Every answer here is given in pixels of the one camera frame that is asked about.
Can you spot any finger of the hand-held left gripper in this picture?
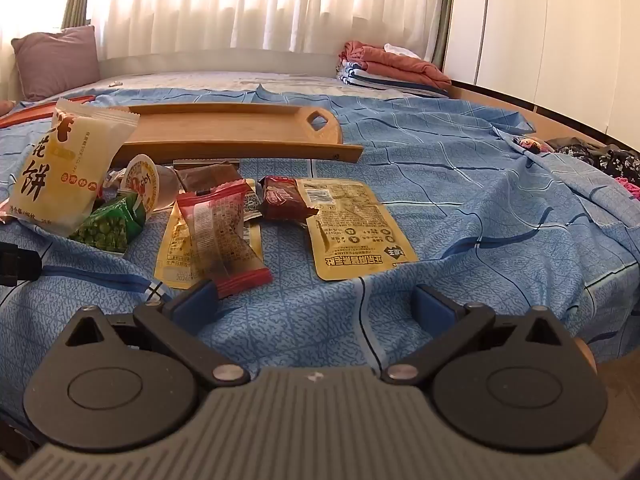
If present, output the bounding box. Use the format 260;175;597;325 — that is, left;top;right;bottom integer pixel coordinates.
0;244;42;286

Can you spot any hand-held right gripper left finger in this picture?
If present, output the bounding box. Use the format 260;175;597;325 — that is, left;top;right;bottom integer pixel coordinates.
62;280;250;387

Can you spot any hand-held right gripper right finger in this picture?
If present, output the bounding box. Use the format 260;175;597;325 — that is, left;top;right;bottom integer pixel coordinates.
381;284;571;383

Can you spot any small yellow snack packet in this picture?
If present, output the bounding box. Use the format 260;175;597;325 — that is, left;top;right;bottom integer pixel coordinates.
153;180;265;290

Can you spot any red snack packet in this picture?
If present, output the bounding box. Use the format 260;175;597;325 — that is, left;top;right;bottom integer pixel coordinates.
176;179;273;300

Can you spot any green pea packet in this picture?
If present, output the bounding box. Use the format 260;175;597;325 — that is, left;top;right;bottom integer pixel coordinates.
68;192;148;253

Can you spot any large yellow snack packet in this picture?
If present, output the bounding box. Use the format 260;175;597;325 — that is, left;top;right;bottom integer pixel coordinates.
296;177;420;282

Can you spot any white pastry packet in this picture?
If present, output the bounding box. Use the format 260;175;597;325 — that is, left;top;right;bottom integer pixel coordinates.
0;97;140;238

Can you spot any brown nut bar packet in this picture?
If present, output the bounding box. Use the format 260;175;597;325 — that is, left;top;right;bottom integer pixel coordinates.
172;159;245;196
242;191;264;222

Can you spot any jelly cup with printed lid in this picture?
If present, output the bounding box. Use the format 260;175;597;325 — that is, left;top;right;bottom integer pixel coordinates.
122;154;178;213

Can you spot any dark red chocolate bar packet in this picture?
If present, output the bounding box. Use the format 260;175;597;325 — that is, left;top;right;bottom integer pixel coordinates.
260;176;318;228

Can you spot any wooden serving tray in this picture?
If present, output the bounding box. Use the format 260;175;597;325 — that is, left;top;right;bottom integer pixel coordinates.
111;102;365;163

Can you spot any blue checked bedsheet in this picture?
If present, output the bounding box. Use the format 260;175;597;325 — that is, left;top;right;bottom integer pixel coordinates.
0;85;640;441

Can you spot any red plastic tray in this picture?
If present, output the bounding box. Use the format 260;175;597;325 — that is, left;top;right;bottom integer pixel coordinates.
0;94;96;128

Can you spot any purple pillow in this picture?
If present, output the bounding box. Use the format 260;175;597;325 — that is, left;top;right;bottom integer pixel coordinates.
11;25;101;102

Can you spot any dark floral clothing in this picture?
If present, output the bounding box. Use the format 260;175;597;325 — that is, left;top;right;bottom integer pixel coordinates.
545;137;640;196

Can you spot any white quilted mattress cover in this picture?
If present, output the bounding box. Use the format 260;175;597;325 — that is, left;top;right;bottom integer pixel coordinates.
95;70;451;101

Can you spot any blue striped folded blanket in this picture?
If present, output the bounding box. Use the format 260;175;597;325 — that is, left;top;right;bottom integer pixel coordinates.
337;60;448;98

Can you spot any folded blankets stack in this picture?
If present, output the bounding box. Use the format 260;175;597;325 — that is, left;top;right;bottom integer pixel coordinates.
340;40;452;91

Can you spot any white wardrobe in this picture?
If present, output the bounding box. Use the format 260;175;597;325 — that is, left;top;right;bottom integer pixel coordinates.
442;0;640;121

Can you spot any white sheer curtain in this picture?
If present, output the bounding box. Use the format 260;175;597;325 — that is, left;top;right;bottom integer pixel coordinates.
0;0;451;61

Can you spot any wooden bed frame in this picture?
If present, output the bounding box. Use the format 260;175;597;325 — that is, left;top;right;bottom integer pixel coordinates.
447;80;640;161

